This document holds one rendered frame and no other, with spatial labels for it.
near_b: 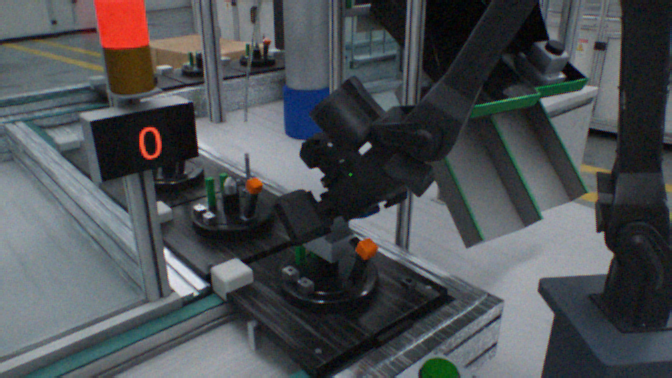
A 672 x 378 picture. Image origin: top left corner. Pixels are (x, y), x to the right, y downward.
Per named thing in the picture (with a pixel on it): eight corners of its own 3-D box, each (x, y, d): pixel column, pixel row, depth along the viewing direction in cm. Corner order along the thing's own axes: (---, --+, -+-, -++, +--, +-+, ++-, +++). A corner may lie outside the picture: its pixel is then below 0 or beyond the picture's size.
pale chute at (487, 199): (525, 228, 90) (544, 218, 86) (465, 249, 83) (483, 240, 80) (454, 82, 97) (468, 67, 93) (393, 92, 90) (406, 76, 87)
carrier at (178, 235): (330, 234, 95) (330, 167, 90) (206, 286, 81) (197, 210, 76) (253, 190, 112) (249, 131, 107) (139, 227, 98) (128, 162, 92)
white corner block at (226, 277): (255, 292, 80) (253, 269, 78) (228, 305, 77) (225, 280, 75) (238, 279, 83) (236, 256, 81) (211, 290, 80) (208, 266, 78)
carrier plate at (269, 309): (447, 300, 78) (448, 287, 77) (316, 381, 64) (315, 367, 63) (336, 237, 94) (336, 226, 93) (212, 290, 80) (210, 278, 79)
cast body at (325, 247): (356, 252, 75) (356, 206, 72) (331, 264, 72) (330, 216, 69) (316, 230, 81) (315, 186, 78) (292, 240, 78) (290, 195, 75)
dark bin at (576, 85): (581, 90, 91) (606, 53, 86) (527, 101, 85) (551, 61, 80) (480, 2, 106) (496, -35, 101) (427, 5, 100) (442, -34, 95)
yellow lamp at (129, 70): (162, 89, 62) (157, 45, 60) (119, 97, 59) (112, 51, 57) (144, 81, 66) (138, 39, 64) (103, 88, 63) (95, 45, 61)
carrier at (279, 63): (300, 69, 215) (299, 36, 210) (248, 78, 201) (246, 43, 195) (265, 59, 231) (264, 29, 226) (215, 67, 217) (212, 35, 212)
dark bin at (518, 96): (533, 107, 82) (558, 66, 77) (469, 120, 76) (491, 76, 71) (429, 7, 97) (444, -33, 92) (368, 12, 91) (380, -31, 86)
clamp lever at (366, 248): (363, 284, 73) (380, 246, 69) (352, 290, 72) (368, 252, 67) (346, 266, 75) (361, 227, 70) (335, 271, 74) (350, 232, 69)
